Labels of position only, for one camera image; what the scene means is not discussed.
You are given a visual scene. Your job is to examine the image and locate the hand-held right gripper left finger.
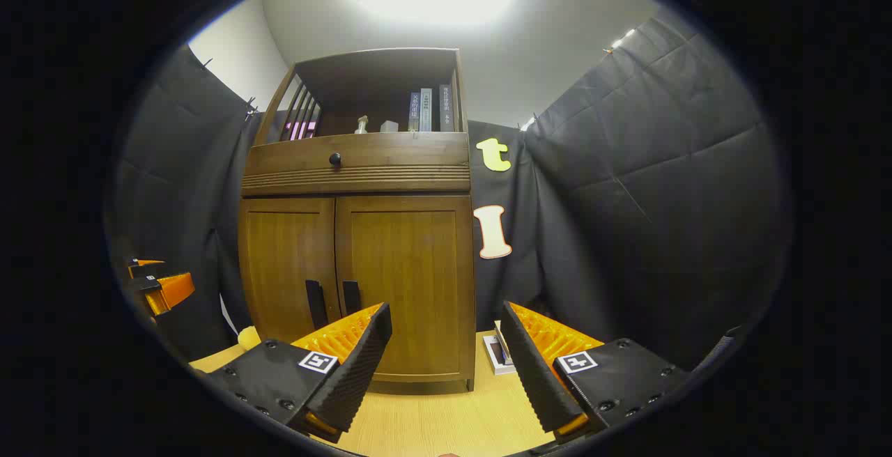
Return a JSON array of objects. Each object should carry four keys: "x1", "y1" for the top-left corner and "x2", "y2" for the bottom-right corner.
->
[{"x1": 206, "y1": 302, "x2": 393, "y2": 444}]

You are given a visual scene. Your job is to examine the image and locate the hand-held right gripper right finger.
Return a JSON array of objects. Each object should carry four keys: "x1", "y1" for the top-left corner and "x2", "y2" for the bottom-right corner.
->
[{"x1": 499, "y1": 301, "x2": 694, "y2": 444}]

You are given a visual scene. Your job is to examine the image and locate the wooden cabinet door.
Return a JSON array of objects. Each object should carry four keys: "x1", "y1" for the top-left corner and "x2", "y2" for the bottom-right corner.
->
[
  {"x1": 334, "y1": 195, "x2": 476, "y2": 382},
  {"x1": 238, "y1": 196, "x2": 342, "y2": 346}
]

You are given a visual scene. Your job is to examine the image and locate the wooden double-door shoe cabinet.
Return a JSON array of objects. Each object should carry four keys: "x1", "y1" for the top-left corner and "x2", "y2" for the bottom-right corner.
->
[{"x1": 237, "y1": 47, "x2": 477, "y2": 395}]

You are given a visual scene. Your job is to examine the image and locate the wooden cabinet drawer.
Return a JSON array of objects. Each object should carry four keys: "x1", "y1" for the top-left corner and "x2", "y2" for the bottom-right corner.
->
[{"x1": 241, "y1": 132, "x2": 472, "y2": 197}]

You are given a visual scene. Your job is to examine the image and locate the flat white box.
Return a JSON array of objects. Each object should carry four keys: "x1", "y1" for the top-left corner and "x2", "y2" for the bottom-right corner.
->
[{"x1": 483, "y1": 321, "x2": 520, "y2": 375}]

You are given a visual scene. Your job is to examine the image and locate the black backdrop cloth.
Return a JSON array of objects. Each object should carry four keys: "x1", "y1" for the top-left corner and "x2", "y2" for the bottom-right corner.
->
[{"x1": 105, "y1": 17, "x2": 792, "y2": 374}]

